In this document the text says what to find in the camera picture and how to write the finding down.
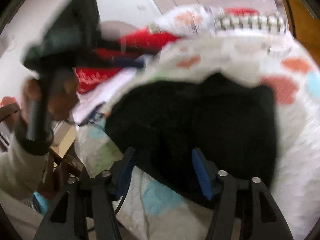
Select person left hand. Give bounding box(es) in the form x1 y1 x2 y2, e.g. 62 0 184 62
21 75 79 123

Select black pants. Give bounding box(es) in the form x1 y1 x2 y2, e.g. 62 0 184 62
105 73 278 208

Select floral white pillow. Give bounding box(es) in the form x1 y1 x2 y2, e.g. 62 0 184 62
150 4 224 37

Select wooden door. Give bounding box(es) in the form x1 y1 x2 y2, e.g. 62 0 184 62
288 0 319 65

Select red long pillow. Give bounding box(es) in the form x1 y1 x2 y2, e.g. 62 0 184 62
75 27 180 94

